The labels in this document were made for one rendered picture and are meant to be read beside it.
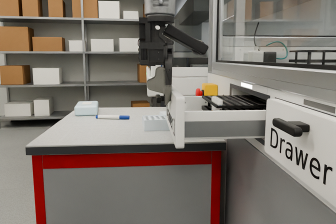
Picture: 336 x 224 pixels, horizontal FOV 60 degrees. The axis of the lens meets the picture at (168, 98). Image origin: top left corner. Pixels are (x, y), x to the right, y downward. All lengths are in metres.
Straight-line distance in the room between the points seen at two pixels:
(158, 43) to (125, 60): 4.21
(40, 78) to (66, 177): 3.67
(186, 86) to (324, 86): 1.13
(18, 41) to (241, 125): 4.20
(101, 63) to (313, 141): 4.56
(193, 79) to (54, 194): 0.91
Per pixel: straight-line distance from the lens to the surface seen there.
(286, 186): 0.60
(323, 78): 0.48
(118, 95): 4.94
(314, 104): 0.50
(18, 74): 4.65
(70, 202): 0.97
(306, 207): 0.55
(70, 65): 4.94
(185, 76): 1.55
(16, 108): 4.79
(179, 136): 0.61
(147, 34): 0.71
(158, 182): 0.92
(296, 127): 0.44
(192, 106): 0.86
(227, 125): 0.64
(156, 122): 0.99
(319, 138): 0.46
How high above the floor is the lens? 1.01
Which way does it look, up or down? 8 degrees down
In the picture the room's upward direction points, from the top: straight up
